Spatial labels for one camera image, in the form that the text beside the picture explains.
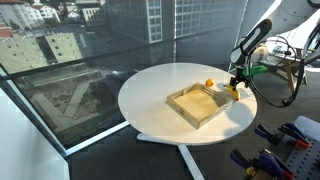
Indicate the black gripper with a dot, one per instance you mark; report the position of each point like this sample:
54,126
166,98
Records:
241,80

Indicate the yellow banana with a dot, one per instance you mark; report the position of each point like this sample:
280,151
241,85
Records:
235,95

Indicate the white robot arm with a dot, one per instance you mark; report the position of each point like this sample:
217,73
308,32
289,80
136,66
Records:
286,15

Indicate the shallow wooden box tray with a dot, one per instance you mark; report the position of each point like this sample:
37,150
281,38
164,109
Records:
196,103

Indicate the small round orange fruit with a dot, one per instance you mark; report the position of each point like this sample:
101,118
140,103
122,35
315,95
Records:
209,82

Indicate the beige roll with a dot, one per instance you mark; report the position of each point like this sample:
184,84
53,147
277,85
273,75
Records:
260,54

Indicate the dark blue black clamp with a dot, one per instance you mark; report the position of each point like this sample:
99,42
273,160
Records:
265,133

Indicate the wooden trestle table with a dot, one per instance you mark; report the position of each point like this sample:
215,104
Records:
290,75

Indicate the dark slim window mullion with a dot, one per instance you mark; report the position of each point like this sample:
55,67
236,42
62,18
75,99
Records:
174,30

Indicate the blue clamp with orange trigger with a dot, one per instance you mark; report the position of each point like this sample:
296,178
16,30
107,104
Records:
296,136

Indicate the white table base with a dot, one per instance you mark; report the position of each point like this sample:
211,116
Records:
190,160

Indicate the white window sill strip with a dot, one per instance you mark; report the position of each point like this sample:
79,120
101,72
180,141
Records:
96,140

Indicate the dark corner window mullion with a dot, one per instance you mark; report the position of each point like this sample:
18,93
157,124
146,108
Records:
30,116

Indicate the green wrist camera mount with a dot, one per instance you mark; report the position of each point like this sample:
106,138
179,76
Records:
255,70

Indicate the dark horizontal window rail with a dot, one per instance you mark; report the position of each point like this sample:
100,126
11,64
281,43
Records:
83,60

